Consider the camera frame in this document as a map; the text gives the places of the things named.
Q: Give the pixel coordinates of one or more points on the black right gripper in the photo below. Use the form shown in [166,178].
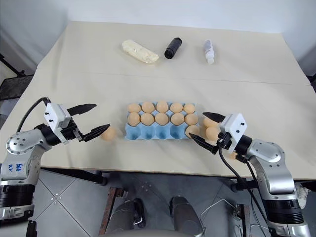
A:
[224,141]

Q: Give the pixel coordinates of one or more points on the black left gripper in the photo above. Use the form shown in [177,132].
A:
[69,134]

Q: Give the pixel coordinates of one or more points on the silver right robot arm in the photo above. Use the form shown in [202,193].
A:
[271,160]

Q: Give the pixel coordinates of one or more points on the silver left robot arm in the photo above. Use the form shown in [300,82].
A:
[22,148]

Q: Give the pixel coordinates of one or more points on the blue egg carton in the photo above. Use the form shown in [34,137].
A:
[153,133]

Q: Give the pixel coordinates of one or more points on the tan egg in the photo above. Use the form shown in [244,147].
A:
[191,119]
[147,106]
[161,118]
[162,105]
[147,119]
[193,130]
[109,134]
[232,156]
[134,119]
[209,122]
[211,133]
[176,107]
[134,107]
[177,119]
[189,108]

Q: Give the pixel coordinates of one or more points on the black table caster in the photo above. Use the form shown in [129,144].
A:
[238,186]
[101,178]

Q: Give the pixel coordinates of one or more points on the small clear plastic bottle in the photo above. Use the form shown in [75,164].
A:
[208,51]

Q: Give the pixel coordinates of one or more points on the black textured case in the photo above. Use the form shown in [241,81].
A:
[13,86]

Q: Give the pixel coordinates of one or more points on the cream bread in clear wrap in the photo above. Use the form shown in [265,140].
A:
[139,51]

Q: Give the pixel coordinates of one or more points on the black cylindrical container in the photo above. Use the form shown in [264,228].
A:
[173,48]

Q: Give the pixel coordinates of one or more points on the dark rounded robot leg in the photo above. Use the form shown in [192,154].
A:
[128,217]
[185,217]

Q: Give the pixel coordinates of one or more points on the black tripod stand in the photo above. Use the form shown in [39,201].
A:
[12,65]

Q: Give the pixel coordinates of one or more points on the white shoe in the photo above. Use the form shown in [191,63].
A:
[302,193]

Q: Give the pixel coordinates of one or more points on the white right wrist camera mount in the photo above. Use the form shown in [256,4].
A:
[233,126]

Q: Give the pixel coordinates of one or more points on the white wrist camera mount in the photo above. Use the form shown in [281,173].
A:
[233,126]
[56,114]

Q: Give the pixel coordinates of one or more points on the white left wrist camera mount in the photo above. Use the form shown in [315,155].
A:
[56,114]

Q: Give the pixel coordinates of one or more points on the rusty metal frame bar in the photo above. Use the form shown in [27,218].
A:
[114,202]
[243,219]

